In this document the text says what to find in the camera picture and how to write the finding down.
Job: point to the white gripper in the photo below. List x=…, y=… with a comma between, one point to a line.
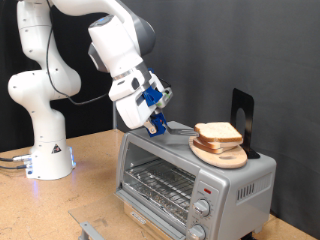
x=131, y=111

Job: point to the metal spatula with blue block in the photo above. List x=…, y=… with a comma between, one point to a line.
x=180, y=131

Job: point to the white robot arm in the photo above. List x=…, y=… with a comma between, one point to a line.
x=43, y=86

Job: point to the silver oven knob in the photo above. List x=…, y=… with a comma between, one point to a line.
x=201, y=207
x=196, y=232

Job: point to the silver toaster oven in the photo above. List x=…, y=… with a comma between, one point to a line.
x=240, y=180

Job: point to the vertical metal pole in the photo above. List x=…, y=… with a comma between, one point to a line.
x=114, y=116

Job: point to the black backdrop curtain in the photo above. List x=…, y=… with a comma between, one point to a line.
x=90, y=121

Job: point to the round wooden cutting board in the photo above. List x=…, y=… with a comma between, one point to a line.
x=226, y=160

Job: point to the black metal bookend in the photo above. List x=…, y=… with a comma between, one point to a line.
x=248, y=103

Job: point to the dark grey backdrop curtain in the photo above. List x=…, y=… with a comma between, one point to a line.
x=233, y=50

